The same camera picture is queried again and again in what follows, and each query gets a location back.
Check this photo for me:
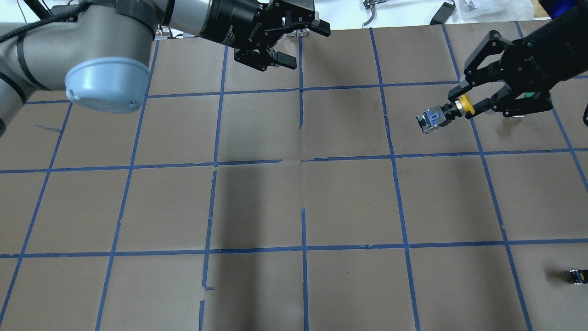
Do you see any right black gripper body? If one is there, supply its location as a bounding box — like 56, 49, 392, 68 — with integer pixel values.
501, 5, 588, 92

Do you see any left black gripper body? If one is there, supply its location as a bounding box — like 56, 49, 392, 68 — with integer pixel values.
202, 0, 294, 50

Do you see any yellow push button switch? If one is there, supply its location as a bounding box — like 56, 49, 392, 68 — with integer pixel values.
416, 94, 476, 134

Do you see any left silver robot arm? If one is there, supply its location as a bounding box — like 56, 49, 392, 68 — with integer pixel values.
0, 0, 331, 133

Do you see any clear plastic bag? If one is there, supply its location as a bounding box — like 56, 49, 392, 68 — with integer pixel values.
458, 0, 535, 21

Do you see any black power adapter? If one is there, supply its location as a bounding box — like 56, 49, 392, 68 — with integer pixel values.
429, 0, 456, 25

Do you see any brown paper table cover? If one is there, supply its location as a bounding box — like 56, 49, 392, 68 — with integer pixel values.
1, 21, 587, 331

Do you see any small black switch block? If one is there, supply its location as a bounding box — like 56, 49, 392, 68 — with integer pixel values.
569, 269, 588, 285

